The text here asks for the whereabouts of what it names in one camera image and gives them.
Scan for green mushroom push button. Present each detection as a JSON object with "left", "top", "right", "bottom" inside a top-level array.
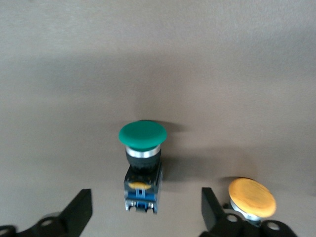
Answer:
[{"left": 118, "top": 120, "right": 168, "bottom": 215}]

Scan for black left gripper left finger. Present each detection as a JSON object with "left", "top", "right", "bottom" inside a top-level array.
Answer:
[{"left": 0, "top": 189, "right": 93, "bottom": 237}]

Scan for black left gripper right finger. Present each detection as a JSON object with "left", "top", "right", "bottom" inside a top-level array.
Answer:
[{"left": 201, "top": 187, "right": 297, "bottom": 237}]

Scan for yellow mushroom push button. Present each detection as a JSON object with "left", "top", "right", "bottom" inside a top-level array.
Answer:
[{"left": 223, "top": 177, "right": 277, "bottom": 227}]

